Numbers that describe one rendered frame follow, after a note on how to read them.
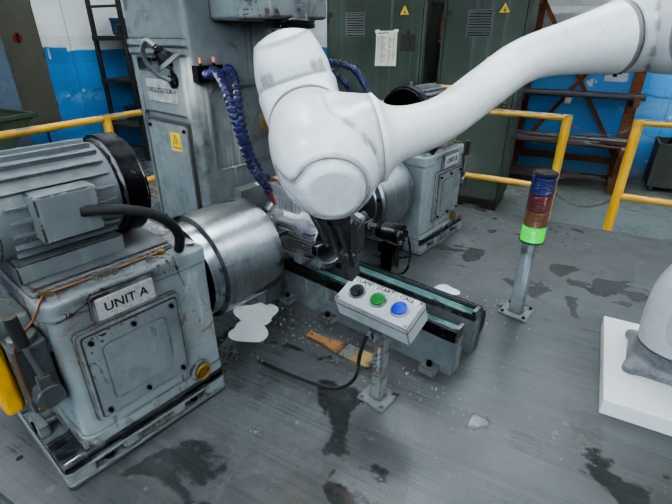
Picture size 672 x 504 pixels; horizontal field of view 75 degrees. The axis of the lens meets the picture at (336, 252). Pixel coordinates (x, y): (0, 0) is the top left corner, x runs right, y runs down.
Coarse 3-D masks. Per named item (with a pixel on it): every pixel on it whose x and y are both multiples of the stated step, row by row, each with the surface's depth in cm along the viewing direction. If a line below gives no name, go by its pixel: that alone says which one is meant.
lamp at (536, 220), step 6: (528, 210) 114; (528, 216) 114; (534, 216) 113; (540, 216) 112; (546, 216) 112; (528, 222) 114; (534, 222) 113; (540, 222) 113; (546, 222) 113; (534, 228) 114; (540, 228) 114
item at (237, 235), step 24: (192, 216) 97; (216, 216) 99; (240, 216) 101; (264, 216) 104; (192, 240) 93; (216, 240) 94; (240, 240) 97; (264, 240) 102; (216, 264) 94; (240, 264) 97; (264, 264) 102; (216, 288) 94; (240, 288) 98; (264, 288) 107; (216, 312) 103
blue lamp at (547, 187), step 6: (534, 180) 110; (540, 180) 109; (546, 180) 108; (552, 180) 108; (534, 186) 110; (540, 186) 109; (546, 186) 109; (552, 186) 109; (534, 192) 111; (540, 192) 110; (546, 192) 109; (552, 192) 110
